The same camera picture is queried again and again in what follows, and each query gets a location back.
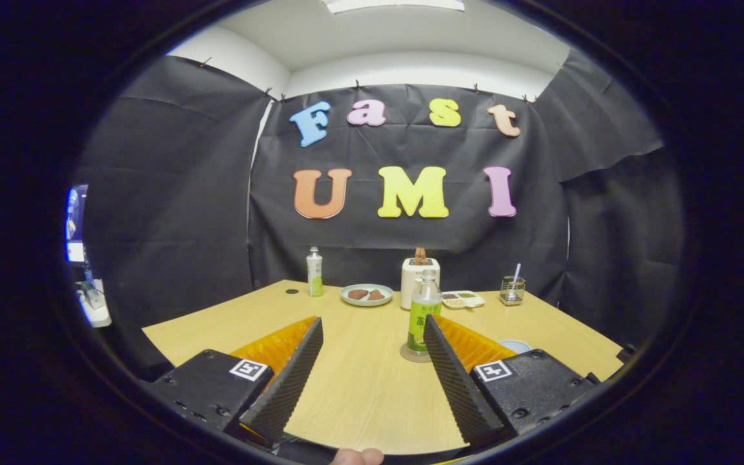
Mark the white box-shaped device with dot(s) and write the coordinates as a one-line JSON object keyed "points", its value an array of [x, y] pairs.
{"points": [[96, 311]]}

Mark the white toaster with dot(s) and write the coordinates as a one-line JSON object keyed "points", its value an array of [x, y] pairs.
{"points": [[409, 284]]}

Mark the brown food piece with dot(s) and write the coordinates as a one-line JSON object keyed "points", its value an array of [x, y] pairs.
{"points": [[376, 296], [358, 294]]}

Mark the white cup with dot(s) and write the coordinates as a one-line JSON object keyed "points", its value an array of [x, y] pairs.
{"points": [[515, 346]]}

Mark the round brown coaster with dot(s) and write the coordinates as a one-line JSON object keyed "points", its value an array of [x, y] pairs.
{"points": [[411, 357]]}

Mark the brown toast slice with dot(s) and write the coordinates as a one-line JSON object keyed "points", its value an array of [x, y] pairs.
{"points": [[420, 257]]}

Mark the green label juice bottle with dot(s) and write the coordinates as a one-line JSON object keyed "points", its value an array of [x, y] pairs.
{"points": [[420, 320]]}

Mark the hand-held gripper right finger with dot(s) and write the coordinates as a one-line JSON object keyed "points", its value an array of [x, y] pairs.
{"points": [[462, 387]]}

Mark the small black object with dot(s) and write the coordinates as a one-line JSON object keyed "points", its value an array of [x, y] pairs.
{"points": [[626, 353]]}

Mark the pale green plate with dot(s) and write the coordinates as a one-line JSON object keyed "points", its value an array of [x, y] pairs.
{"points": [[365, 303]]}

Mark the white straw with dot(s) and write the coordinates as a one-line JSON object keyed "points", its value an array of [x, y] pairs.
{"points": [[516, 271]]}

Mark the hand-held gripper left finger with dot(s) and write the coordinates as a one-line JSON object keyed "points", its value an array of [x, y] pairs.
{"points": [[285, 391]]}

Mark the white divided dish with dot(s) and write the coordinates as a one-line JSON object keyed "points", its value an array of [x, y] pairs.
{"points": [[464, 299]]}

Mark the black backdrop cloth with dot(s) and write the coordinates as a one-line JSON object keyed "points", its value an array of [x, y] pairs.
{"points": [[359, 245]]}

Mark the small white green bottle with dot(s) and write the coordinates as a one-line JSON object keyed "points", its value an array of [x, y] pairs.
{"points": [[314, 274]]}

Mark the wooden table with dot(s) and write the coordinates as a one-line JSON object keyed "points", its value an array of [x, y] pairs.
{"points": [[359, 387]]}

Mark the ceiling light panel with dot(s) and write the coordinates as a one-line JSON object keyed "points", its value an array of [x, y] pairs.
{"points": [[391, 5]]}

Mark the computer monitor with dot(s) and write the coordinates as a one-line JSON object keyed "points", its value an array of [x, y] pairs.
{"points": [[77, 223]]}

